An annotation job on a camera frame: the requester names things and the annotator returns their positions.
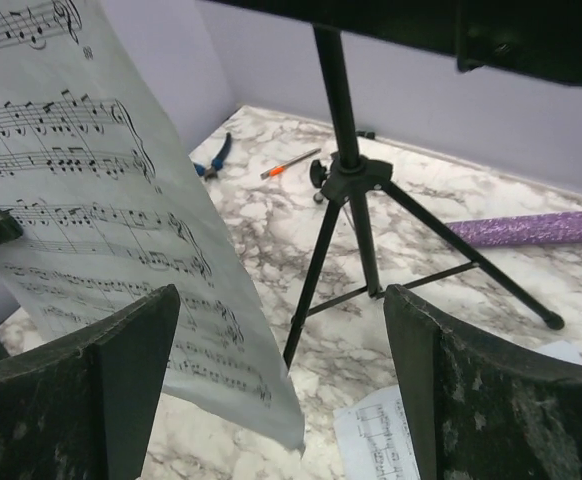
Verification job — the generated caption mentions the orange grey pen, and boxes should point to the orange grey pen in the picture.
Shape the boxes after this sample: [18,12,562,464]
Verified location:
[260,148,321,180]

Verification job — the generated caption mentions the blue handled pliers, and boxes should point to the blue handled pliers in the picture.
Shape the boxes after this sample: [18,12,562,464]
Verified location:
[193,133,232,181]

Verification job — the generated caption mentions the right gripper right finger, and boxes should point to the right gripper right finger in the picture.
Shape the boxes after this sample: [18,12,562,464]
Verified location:
[384,285,582,479]

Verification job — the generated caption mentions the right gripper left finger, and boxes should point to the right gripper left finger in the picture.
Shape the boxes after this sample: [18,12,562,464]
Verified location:
[0,285,180,479]

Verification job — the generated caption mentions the black perforated music stand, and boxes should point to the black perforated music stand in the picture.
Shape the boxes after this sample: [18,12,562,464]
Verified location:
[200,0,582,374]

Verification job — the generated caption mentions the purple glitter microphone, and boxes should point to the purple glitter microphone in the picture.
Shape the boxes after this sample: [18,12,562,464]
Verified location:
[446,211,582,248]

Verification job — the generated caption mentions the sheet music page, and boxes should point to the sheet music page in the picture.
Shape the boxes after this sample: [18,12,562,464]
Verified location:
[334,364,582,479]
[0,1,305,451]

